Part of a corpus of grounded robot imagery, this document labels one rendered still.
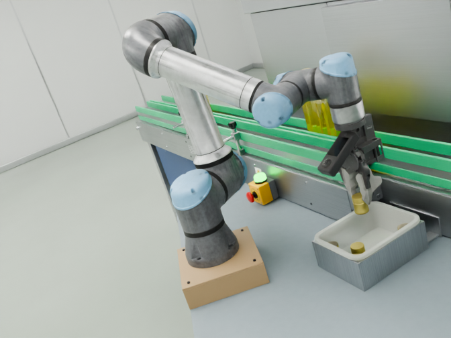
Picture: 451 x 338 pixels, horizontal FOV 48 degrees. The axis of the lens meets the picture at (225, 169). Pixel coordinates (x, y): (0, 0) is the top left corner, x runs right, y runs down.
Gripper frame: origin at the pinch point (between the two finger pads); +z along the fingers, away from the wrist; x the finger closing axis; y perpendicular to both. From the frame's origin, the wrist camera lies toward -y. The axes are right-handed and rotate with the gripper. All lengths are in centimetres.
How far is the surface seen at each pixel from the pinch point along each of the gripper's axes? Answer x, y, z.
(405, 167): 2.5, 18.5, 0.3
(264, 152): 56, 7, 1
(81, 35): 609, 79, -37
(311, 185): 29.7, 6.2, 6.7
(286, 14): 66, 36, -39
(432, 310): -24.4, -6.2, 17.1
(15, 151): 606, -56, 71
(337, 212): 20.2, 6.4, 13.3
